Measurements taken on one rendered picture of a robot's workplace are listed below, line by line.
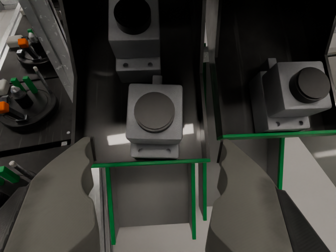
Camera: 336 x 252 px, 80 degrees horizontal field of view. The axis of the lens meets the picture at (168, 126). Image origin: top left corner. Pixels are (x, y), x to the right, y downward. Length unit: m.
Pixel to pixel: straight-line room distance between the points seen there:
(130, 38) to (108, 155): 0.11
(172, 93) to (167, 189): 0.23
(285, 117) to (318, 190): 0.46
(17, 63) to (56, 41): 0.61
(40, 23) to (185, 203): 0.32
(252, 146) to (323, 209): 0.32
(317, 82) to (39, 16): 0.25
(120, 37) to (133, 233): 0.44
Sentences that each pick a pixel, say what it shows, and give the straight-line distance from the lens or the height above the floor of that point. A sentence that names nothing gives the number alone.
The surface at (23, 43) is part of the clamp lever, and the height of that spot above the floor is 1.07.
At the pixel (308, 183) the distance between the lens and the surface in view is 0.68.
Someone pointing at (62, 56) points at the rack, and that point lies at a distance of 0.25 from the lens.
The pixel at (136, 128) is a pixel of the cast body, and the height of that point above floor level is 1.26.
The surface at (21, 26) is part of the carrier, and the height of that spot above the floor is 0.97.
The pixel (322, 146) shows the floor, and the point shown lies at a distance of 2.04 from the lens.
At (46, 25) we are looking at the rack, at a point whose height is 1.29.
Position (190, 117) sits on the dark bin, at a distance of 0.22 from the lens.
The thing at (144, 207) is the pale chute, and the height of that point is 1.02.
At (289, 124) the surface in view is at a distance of 0.23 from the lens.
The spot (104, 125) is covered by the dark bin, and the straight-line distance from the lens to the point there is 0.22.
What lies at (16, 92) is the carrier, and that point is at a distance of 0.60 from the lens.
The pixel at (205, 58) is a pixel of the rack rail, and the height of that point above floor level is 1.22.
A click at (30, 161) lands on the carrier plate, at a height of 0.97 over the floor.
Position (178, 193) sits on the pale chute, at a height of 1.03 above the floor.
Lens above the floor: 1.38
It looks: 53 degrees down
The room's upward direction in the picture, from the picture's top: 1 degrees clockwise
